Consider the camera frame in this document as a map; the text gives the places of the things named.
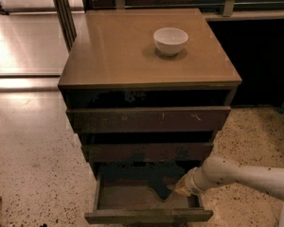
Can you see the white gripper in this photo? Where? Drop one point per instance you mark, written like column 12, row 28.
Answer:
column 190, row 183

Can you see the dark green yellow sponge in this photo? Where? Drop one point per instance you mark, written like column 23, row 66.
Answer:
column 160, row 189

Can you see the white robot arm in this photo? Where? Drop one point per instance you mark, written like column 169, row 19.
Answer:
column 217, row 172

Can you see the open bottom drawer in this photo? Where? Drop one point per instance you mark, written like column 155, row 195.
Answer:
column 123, row 197

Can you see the top drawer dark front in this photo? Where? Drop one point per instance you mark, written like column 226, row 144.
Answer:
column 210, row 118

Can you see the drawer dark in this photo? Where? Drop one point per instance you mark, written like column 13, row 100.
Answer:
column 210, row 118
column 146, row 152

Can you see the middle drawer dark front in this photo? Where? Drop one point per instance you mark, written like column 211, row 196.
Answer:
column 146, row 152

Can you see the brown drawer cabinet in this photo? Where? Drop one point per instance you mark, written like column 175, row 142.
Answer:
column 114, row 63

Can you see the white ceramic bowl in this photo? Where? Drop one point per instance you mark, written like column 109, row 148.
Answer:
column 170, row 40

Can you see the metal door frame post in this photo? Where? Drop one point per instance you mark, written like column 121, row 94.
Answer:
column 66, row 21

